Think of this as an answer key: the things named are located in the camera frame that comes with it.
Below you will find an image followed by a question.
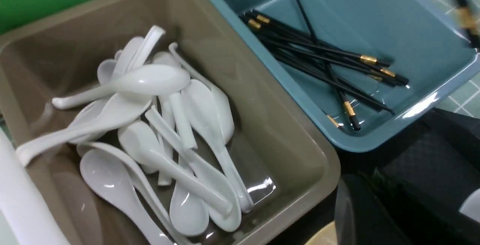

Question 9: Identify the yellow noodle bowl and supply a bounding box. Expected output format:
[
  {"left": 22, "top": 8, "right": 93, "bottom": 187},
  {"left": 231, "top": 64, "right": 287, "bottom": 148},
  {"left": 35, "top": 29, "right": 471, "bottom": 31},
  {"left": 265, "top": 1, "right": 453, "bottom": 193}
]
[{"left": 305, "top": 221, "right": 338, "bottom": 245}]

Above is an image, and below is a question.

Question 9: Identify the black chopstick gold band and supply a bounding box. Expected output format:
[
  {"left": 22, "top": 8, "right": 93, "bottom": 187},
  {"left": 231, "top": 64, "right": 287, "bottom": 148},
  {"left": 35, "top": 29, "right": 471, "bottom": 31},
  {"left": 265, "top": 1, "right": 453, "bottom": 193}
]
[{"left": 456, "top": 0, "right": 480, "bottom": 48}]

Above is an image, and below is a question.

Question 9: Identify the large white plastic tub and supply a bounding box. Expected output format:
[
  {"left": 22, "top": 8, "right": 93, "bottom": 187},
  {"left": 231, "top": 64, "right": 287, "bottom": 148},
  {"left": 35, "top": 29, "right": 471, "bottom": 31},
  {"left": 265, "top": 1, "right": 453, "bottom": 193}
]
[{"left": 0, "top": 131, "right": 70, "bottom": 245}]

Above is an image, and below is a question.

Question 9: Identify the white spoon bowl front left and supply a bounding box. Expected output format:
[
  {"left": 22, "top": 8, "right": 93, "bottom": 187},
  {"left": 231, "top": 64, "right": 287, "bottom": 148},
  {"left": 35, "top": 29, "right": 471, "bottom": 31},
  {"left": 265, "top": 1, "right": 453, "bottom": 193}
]
[{"left": 79, "top": 148, "right": 173, "bottom": 245}]

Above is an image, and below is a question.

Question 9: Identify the taupe plastic spoon bin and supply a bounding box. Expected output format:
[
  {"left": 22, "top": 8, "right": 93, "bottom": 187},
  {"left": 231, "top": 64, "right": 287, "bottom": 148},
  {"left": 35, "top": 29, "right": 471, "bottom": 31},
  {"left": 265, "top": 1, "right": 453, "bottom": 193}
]
[{"left": 1, "top": 0, "right": 341, "bottom": 245}]

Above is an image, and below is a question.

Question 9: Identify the white spoon top of pile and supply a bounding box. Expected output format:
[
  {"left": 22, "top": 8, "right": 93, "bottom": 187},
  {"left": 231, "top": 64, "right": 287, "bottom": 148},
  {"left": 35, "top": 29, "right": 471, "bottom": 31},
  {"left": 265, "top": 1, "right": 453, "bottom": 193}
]
[{"left": 52, "top": 64, "right": 190, "bottom": 110}]

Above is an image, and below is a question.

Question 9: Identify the black plastic serving tray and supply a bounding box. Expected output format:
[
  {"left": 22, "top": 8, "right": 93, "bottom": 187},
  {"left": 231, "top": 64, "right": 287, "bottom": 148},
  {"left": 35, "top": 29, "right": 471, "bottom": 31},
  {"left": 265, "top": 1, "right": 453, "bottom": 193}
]
[{"left": 270, "top": 106, "right": 480, "bottom": 245}]

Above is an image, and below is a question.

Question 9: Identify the white spoon right side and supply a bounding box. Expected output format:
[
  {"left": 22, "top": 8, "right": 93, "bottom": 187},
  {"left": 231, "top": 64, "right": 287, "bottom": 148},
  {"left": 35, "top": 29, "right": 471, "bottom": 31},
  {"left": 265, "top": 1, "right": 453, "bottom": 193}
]
[{"left": 181, "top": 79, "right": 254, "bottom": 213}]

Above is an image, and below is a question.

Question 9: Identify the white spoon long handle left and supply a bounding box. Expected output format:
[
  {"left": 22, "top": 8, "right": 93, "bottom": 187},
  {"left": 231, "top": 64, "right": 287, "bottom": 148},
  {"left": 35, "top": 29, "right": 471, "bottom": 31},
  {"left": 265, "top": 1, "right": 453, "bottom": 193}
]
[{"left": 16, "top": 93, "right": 153, "bottom": 167}]

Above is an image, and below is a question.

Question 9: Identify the blue plastic chopstick bin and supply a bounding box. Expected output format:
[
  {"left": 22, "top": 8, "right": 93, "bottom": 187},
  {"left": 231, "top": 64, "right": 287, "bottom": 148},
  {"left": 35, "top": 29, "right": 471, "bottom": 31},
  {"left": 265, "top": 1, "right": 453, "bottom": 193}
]
[{"left": 210, "top": 0, "right": 479, "bottom": 152}]

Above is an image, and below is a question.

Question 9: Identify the upright black chopstick in bin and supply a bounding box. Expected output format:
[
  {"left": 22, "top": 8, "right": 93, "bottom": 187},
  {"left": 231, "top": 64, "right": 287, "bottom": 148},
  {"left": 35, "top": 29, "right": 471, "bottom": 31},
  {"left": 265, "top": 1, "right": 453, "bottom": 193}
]
[{"left": 295, "top": 0, "right": 361, "bottom": 131}]

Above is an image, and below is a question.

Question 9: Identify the black chopsticks bundle in bin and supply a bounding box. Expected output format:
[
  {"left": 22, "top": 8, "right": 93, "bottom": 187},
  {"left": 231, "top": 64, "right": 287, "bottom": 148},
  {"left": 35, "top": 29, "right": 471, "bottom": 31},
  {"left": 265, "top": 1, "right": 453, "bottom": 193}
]
[{"left": 239, "top": 10, "right": 409, "bottom": 127}]

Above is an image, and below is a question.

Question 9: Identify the white square sauce dish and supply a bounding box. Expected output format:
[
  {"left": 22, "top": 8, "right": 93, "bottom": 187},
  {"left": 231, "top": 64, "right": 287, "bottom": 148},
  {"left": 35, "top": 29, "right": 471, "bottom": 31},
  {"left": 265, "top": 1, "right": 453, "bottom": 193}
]
[{"left": 459, "top": 188, "right": 480, "bottom": 222}]

